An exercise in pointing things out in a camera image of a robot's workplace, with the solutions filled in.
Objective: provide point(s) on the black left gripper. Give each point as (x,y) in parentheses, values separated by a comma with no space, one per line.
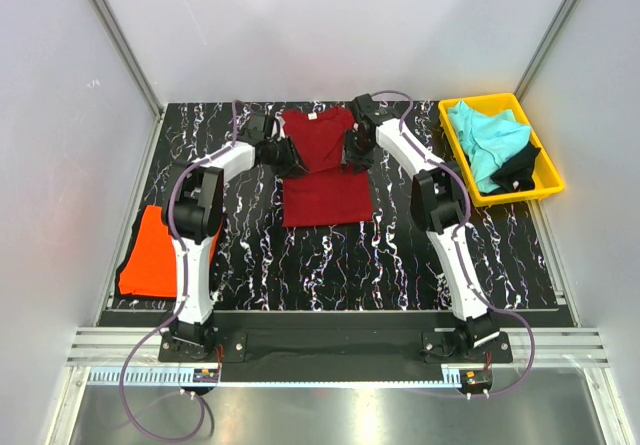
(292,165)

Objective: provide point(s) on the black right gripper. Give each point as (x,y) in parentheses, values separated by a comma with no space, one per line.
(362,163)

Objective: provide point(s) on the dark red polo shirt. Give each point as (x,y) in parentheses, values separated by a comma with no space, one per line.
(329,194)

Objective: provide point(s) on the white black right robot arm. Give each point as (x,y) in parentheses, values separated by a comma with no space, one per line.
(440,207)

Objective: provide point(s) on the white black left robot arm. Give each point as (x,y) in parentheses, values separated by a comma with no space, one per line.
(193,213)

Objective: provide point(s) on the turquoise t shirt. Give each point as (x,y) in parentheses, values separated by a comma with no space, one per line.
(488,141)

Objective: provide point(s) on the black t shirt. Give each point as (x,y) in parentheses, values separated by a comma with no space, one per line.
(516,174)

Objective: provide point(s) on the folded orange t shirt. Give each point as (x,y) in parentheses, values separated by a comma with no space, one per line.
(149,266)

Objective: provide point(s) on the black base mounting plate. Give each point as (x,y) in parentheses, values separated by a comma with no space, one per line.
(155,364)

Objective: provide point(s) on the yellow plastic bin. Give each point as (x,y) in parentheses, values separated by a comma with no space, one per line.
(548,180)

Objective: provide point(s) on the left orange connector box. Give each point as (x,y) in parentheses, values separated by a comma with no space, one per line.
(207,374)

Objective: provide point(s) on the orange connector box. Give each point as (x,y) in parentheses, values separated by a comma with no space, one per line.
(207,374)
(476,381)

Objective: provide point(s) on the right orange connector box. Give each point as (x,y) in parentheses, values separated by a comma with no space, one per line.
(476,381)

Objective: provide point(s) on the aluminium frame rail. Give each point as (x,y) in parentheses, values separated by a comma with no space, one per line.
(546,347)

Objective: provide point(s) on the left corner aluminium post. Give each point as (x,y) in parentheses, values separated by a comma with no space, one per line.
(113,29)

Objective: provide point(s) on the corner aluminium post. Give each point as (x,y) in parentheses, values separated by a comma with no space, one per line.
(557,24)
(113,29)

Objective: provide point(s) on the right corner aluminium post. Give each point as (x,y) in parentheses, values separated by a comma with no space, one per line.
(557,24)

